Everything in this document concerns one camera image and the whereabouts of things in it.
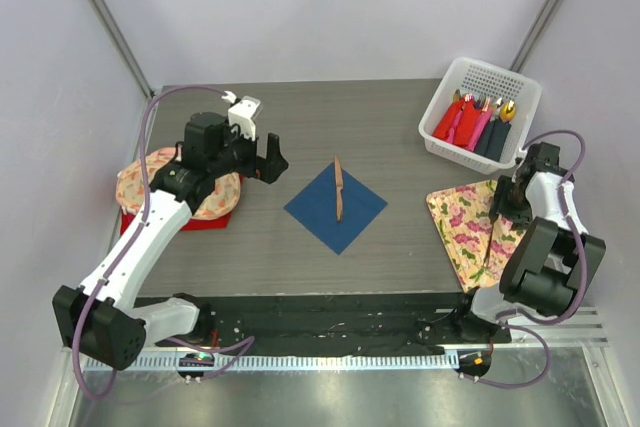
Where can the white plastic basket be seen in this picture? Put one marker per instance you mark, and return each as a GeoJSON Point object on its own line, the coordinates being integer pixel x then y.
{"type": "Point", "coordinates": [482, 79]}

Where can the red napkin stack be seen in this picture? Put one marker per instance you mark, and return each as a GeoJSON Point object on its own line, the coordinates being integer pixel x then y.
{"type": "Point", "coordinates": [192, 225]}

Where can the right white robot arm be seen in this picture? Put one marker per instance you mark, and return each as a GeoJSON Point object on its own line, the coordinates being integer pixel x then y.
{"type": "Point", "coordinates": [552, 266]}

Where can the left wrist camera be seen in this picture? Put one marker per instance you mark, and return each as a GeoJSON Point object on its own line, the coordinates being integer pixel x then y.
{"type": "Point", "coordinates": [242, 113]}

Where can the gold spoon in basket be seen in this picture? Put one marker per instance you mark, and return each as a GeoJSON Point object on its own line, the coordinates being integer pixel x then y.
{"type": "Point", "coordinates": [508, 111]}

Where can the dark blue rolled napkin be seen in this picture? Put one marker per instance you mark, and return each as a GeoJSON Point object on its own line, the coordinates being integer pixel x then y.
{"type": "Point", "coordinates": [497, 139]}

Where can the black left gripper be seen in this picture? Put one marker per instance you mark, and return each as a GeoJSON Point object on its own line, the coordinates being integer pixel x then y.
{"type": "Point", "coordinates": [266, 169]}

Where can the floral mesh laundry bag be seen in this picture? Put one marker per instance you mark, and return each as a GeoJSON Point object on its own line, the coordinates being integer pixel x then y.
{"type": "Point", "coordinates": [130, 189]}

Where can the floral tray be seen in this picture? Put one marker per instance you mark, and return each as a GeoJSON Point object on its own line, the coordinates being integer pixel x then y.
{"type": "Point", "coordinates": [461, 216]}

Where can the pink rolled napkin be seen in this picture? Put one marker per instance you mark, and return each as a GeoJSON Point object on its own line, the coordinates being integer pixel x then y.
{"type": "Point", "coordinates": [482, 124]}

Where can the blue paper napkin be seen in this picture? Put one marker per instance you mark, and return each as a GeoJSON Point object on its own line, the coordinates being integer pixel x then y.
{"type": "Point", "coordinates": [315, 208]}

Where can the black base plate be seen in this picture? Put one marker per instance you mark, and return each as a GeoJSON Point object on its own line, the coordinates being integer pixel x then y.
{"type": "Point", "coordinates": [387, 324]}

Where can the rose gold spoon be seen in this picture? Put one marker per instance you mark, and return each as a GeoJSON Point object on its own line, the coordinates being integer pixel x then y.
{"type": "Point", "coordinates": [486, 260]}

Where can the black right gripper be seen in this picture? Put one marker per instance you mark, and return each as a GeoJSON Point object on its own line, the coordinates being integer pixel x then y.
{"type": "Point", "coordinates": [501, 207]}

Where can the red rolled napkin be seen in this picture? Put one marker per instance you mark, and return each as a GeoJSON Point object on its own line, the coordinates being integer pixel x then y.
{"type": "Point", "coordinates": [447, 119]}

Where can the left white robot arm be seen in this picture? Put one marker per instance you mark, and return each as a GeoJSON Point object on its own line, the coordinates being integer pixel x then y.
{"type": "Point", "coordinates": [98, 318]}

